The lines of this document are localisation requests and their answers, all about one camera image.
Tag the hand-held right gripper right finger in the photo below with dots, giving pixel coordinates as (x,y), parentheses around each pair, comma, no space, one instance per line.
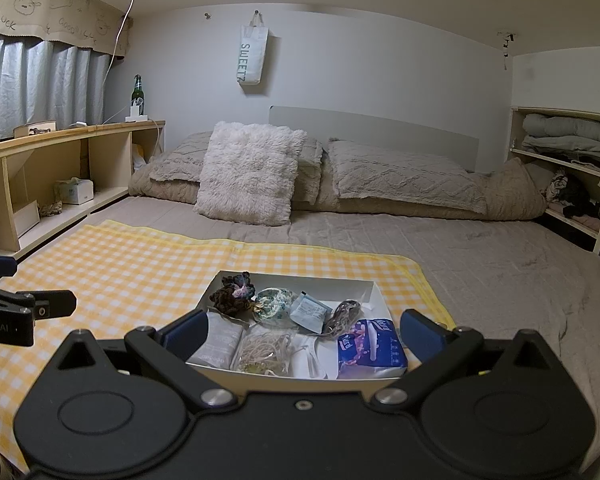
(420,332)

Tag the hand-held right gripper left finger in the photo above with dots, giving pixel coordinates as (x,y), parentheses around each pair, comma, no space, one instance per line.
(182,335)

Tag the blue tissue pack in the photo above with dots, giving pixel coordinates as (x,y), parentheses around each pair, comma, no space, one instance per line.
(370,352)

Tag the brown scrunchie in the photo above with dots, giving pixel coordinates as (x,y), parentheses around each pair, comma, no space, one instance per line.
(51,208)
(227,301)

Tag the white cardboard box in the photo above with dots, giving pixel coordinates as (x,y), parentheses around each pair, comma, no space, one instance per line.
(280,282)

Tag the small pale blue packet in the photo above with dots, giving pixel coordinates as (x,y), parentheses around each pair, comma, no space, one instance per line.
(307,312)

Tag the pale yellow soft item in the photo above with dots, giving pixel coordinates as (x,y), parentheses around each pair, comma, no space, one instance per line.
(139,157)

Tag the white foil packet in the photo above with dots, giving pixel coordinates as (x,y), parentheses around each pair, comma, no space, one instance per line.
(217,342)

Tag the white flat panel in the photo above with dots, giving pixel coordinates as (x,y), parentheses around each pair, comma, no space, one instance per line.
(26,219)

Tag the brown scrunchie on shelf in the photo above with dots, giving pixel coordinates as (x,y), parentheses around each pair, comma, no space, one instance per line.
(51,208)

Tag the yellow checkered blanket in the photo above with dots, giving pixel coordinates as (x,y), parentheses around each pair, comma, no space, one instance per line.
(130,270)

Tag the clear bag of rubber bands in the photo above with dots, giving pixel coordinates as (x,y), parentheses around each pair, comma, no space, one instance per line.
(265,352)

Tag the grey bed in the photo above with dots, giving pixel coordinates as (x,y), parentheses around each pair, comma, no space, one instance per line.
(480,260)

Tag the white tissue box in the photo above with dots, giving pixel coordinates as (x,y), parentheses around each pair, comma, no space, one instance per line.
(75,191)

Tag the white elastic band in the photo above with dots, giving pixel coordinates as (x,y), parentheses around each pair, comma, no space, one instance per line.
(314,355)

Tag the cardboard box on shelf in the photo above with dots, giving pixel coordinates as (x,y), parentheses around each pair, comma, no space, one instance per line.
(35,129)

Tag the wooden bedside shelf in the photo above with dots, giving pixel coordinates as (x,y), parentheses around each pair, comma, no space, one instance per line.
(105,160)

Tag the beige textured pillow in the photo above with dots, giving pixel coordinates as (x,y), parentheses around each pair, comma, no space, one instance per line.
(400,175)
(180,160)

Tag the beige folded comforter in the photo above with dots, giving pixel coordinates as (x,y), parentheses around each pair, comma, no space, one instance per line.
(510,195)

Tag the white fluffy pillow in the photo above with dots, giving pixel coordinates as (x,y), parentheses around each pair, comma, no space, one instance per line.
(250,175)

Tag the grey curtain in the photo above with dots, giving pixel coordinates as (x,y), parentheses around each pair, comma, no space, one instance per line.
(35,90)

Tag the white charger block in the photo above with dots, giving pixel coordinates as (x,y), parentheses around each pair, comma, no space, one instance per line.
(136,116)

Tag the dark clothes pile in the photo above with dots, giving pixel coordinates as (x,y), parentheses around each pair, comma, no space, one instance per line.
(575,195)

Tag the grey headboard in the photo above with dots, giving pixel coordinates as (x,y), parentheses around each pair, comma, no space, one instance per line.
(380,127)

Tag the green glass bottle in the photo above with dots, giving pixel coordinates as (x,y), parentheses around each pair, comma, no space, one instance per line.
(138,97)

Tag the folded grey blankets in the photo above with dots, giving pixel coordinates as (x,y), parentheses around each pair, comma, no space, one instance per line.
(565,135)

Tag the beige doodle valance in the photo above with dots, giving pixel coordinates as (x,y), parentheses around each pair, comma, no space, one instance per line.
(45,5)

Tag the white hanging bag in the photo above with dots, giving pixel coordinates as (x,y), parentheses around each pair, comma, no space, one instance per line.
(252,55)

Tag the black wall clip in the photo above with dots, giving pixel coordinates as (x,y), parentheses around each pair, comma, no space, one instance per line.
(507,42)

